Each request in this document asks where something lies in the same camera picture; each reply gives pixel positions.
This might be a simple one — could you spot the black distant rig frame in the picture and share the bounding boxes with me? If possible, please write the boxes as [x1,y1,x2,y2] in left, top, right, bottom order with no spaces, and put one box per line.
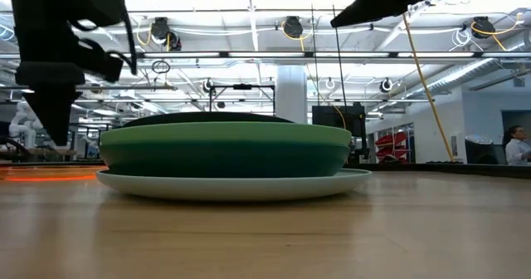
[208,83,277,116]

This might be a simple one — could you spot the white distant robot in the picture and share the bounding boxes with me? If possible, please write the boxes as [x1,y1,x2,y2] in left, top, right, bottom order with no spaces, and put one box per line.
[8,100,45,149]

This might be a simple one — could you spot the pale mint plastic plate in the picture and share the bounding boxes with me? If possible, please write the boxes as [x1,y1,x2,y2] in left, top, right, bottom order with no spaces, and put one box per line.
[95,168,373,202]

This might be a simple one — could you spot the dark green large plate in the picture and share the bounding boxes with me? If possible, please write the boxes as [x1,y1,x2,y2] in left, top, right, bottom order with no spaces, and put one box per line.
[99,141,352,179]

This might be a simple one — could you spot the person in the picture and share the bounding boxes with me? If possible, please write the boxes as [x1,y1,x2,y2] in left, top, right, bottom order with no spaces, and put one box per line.
[502,125,531,167]

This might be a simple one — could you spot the red storage rack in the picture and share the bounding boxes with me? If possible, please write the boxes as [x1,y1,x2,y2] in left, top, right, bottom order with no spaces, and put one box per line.
[374,131,410,164]

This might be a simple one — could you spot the long ceiling light strip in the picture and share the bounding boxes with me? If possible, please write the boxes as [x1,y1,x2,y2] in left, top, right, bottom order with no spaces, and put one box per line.
[136,51,531,60]

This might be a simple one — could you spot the black hanging cable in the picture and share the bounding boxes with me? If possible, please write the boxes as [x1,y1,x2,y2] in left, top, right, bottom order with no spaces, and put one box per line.
[309,0,320,106]
[329,0,348,108]

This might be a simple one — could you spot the charcoal black plastic plate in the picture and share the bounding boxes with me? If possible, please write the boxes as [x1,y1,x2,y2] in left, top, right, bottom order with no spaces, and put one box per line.
[122,111,295,129]

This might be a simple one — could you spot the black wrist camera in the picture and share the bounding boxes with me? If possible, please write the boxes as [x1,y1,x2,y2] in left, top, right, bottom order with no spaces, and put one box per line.
[79,37,124,84]

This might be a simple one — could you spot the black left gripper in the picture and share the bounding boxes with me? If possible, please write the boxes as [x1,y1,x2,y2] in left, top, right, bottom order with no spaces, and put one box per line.
[7,0,125,148]

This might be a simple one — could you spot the light green large plate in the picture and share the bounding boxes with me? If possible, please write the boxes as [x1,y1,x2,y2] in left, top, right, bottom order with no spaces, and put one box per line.
[99,120,353,147]

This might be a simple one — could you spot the silver ventilation duct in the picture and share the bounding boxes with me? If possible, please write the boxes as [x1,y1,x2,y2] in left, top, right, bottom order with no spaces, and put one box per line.
[397,29,531,101]

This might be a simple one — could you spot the orange transparent small plate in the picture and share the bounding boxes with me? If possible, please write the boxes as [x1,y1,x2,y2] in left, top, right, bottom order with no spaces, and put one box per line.
[0,165,110,184]

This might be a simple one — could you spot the white building column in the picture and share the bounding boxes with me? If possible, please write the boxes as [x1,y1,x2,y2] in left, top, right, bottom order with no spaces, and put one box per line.
[275,65,309,125]

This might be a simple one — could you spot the yellow hanging cable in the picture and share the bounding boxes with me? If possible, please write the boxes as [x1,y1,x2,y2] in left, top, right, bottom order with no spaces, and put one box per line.
[401,12,456,163]

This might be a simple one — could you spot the black round bin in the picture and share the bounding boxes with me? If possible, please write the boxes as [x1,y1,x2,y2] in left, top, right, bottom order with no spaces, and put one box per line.
[464,135,499,165]

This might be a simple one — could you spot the black perforated computer case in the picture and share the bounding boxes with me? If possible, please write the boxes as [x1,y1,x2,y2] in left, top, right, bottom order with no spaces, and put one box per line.
[311,102,368,166]

